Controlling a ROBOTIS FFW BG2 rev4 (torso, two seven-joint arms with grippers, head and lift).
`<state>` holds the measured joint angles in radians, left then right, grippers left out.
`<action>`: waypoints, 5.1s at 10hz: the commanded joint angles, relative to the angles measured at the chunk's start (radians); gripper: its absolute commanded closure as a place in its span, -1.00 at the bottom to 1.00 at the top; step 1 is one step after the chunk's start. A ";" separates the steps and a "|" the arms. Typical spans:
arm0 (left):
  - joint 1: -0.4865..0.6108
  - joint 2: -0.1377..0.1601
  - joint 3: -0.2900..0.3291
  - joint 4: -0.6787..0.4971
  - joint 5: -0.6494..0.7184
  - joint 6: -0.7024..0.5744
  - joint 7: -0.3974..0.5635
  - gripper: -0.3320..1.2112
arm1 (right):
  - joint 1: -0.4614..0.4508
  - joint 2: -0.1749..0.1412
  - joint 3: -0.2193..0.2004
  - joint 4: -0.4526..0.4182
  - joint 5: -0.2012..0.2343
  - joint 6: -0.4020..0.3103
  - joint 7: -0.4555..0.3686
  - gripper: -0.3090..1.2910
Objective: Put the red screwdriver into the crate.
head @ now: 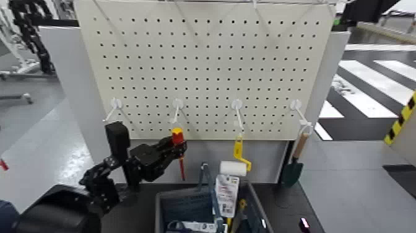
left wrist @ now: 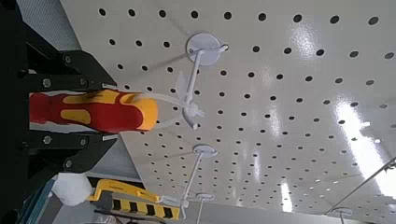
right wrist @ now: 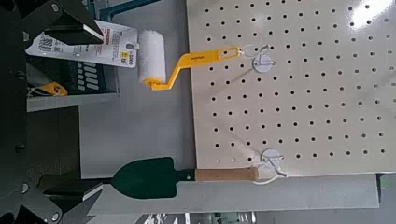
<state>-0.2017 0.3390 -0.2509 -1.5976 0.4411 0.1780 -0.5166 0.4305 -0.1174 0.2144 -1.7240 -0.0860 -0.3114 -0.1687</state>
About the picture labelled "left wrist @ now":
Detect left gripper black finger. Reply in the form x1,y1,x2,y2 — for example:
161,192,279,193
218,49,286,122
26,132,120,179
26,43,119,93

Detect red yellow screwdriver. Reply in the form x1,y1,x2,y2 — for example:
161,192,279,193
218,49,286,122
28,89,159,133

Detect blue bar clamp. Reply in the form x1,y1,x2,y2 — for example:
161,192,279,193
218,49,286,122
18,178,57,224

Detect white partition panel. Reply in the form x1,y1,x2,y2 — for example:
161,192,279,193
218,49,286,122
15,0,143,183

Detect yellow black tool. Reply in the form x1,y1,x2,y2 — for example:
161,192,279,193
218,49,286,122
110,197,181,220

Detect white zip tie loop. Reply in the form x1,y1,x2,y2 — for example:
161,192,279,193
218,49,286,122
134,71,206,131

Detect white pegboard hook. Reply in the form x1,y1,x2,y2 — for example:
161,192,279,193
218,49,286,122
181,144,219,218
195,192,216,224
180,32,230,130

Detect cream perforated pegboard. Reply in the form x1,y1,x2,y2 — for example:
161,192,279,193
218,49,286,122
59,0,396,224

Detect yellow handled white paint roller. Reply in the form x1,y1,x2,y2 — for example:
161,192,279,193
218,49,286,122
50,172,163,208

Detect thin metal wire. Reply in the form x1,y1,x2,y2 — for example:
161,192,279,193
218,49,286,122
323,157,396,216

